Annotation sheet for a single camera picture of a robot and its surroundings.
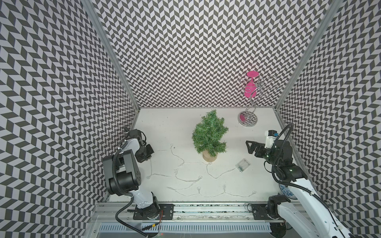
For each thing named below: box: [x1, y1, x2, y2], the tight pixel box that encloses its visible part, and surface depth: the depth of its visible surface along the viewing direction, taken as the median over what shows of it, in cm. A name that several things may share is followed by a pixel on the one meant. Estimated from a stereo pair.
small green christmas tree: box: [191, 109, 229, 163], surface depth 72 cm
